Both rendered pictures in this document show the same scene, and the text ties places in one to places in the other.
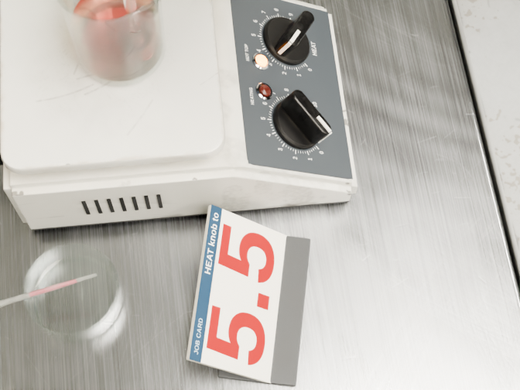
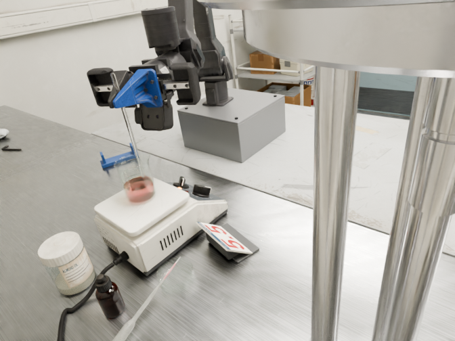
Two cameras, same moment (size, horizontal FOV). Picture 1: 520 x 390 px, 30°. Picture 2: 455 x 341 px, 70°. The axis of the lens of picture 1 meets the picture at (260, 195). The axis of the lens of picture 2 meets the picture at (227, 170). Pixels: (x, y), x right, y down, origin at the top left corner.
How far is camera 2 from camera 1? 0.35 m
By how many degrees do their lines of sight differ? 43
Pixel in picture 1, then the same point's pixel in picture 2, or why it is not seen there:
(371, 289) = (252, 221)
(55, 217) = (153, 258)
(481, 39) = (222, 173)
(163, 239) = (189, 251)
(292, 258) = (227, 229)
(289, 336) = (245, 241)
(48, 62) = (123, 210)
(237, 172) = (197, 203)
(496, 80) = (233, 176)
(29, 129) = (131, 222)
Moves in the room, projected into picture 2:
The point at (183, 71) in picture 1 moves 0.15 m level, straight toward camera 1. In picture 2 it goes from (163, 190) to (231, 219)
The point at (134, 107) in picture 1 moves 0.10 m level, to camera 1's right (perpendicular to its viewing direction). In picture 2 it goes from (158, 202) to (206, 176)
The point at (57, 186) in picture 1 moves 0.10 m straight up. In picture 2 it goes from (150, 236) to (133, 180)
